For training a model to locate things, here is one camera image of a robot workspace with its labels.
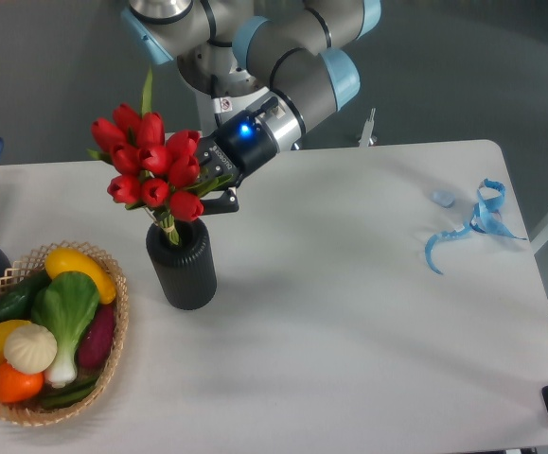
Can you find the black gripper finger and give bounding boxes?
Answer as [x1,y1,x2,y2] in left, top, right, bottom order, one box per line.
[201,186,239,216]

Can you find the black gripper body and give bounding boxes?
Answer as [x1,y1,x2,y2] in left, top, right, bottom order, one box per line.
[196,112,278,189]

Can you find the red tulip bouquet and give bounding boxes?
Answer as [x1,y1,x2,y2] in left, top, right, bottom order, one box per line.
[87,71,231,247]

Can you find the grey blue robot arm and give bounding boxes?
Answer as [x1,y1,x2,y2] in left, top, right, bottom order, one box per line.
[121,1,381,215]

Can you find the black ribbed vase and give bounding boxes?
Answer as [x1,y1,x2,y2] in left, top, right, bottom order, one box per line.
[146,219,217,310]

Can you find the yellow squash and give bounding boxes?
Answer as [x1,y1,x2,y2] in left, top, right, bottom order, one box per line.
[44,247,117,305]

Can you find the green bok choy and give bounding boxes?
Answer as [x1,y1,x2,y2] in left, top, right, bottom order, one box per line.
[31,271,99,389]

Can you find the purple sweet potato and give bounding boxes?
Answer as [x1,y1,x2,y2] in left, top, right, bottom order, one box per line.
[77,305,115,369]

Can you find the small pale blue cap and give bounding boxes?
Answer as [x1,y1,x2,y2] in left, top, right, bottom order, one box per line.
[431,190,456,208]

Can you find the green cucumber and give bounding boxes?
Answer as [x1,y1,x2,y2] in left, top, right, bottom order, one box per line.
[0,270,51,323]

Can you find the dark green vegetable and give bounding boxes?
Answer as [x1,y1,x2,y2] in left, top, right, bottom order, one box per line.
[38,376,97,410]

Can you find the white steamed bun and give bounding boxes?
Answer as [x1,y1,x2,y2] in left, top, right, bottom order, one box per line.
[3,323,58,375]

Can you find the blue ribbon strip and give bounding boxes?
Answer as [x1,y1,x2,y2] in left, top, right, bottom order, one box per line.
[424,179,526,275]

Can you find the woven bamboo basket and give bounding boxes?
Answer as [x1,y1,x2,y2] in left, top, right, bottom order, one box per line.
[0,241,129,427]

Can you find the orange fruit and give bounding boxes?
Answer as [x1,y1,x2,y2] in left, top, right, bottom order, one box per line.
[0,362,44,404]

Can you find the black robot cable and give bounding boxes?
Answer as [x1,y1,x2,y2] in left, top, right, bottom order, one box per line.
[209,74,227,131]

